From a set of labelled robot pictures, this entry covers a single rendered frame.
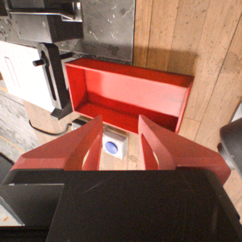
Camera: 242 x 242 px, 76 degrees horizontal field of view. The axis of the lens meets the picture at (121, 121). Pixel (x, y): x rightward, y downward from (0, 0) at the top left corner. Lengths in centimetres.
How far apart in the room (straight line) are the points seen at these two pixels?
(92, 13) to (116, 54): 9
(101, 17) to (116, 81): 12
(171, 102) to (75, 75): 22
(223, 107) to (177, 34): 14
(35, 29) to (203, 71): 31
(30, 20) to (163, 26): 23
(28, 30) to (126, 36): 19
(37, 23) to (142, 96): 23
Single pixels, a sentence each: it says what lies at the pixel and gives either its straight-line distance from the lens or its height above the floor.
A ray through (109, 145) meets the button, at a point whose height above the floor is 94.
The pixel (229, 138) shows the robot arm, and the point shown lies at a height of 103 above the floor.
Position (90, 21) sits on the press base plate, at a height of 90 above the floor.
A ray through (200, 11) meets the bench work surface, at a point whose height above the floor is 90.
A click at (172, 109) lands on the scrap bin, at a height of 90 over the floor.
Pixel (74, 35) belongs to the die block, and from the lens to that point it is 37.
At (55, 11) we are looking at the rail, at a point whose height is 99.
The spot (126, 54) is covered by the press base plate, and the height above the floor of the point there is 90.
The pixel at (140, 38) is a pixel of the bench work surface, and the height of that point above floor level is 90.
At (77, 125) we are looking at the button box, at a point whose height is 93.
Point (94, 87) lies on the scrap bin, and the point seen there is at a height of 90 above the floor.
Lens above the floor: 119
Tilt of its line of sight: 45 degrees down
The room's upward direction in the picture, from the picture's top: 133 degrees counter-clockwise
